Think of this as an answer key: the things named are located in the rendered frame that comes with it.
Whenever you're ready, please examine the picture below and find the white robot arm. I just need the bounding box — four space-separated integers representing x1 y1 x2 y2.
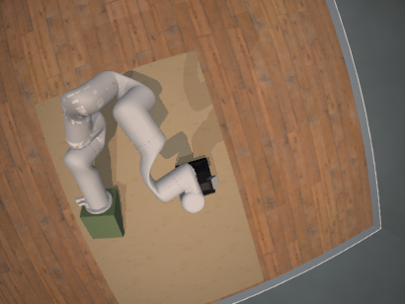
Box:
60 70 219 214

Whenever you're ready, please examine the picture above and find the black lighting desk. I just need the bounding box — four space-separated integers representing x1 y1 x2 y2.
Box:
189 158 215 195

